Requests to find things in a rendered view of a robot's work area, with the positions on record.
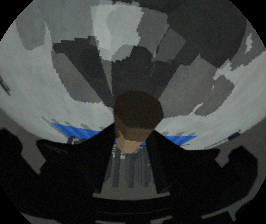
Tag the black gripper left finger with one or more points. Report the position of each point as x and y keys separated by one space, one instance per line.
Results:
x=91 y=157

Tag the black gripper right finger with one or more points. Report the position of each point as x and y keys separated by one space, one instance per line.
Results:
x=170 y=162

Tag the blue striped tape strip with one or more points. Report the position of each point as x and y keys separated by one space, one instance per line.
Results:
x=85 y=134

